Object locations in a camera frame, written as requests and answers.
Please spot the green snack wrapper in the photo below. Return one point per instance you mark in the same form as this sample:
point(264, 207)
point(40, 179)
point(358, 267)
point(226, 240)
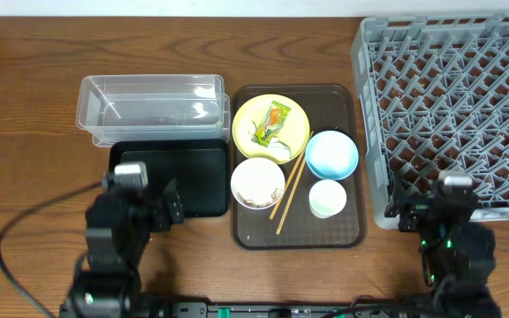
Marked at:
point(271, 124)

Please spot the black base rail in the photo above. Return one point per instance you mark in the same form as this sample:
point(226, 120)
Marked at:
point(205, 310)

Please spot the grey dishwasher rack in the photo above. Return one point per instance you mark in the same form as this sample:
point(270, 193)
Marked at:
point(434, 92)

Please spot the yellow plate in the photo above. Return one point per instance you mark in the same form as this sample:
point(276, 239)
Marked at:
point(294, 133)

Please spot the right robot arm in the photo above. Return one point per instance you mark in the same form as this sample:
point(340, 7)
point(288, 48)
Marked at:
point(457, 255)

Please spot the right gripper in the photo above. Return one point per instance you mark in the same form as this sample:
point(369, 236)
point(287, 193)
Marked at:
point(412, 210)

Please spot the brown serving tray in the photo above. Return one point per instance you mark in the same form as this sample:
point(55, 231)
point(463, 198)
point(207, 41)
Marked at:
point(328, 107)

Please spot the lower wooden chopstick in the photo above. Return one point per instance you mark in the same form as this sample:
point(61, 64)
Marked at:
point(299, 172)

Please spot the wooden chopstick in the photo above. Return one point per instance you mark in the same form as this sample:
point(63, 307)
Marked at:
point(289, 180)
point(299, 172)

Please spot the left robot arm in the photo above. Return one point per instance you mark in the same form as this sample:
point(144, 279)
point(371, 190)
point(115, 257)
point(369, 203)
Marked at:
point(106, 280)

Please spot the upper wooden chopstick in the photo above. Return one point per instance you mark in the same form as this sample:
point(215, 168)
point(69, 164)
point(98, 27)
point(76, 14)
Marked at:
point(289, 180)

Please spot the white cup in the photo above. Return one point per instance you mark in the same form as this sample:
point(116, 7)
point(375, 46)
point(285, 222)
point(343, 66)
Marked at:
point(327, 198)

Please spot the black waste tray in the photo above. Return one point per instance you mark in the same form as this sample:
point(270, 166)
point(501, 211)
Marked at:
point(199, 167)

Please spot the clear plastic bin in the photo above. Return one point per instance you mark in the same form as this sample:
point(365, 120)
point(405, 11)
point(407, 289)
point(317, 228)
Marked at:
point(115, 108)

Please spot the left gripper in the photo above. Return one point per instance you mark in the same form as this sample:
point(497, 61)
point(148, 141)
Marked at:
point(166, 208)

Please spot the light blue bowl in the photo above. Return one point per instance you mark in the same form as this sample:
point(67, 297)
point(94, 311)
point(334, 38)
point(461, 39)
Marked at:
point(332, 155)

